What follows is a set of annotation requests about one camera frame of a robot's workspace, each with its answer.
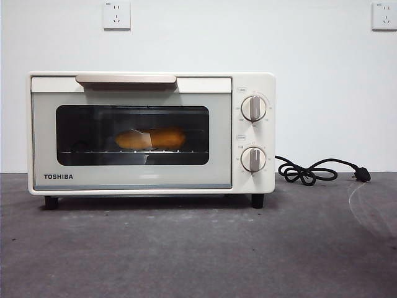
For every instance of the cream Toshiba toaster oven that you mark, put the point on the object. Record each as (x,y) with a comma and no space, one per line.
(252,83)

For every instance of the oven door with glass window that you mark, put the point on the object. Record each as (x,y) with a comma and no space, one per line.
(43,139)

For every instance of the yellow corn cob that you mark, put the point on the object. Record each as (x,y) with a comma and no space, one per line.
(166,138)

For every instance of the cream oven knob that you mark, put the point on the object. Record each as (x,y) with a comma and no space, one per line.
(253,159)
(254,108)

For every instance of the white wall socket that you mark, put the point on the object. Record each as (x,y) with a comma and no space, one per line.
(117,15)
(386,17)

